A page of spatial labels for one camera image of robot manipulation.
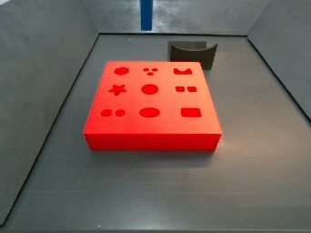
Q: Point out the dark grey curved holder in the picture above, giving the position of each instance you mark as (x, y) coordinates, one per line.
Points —
(193, 51)

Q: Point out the red shape sorter box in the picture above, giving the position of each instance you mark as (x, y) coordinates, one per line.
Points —
(153, 106)

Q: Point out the blue square-circle peg object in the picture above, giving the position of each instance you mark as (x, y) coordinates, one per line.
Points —
(147, 14)

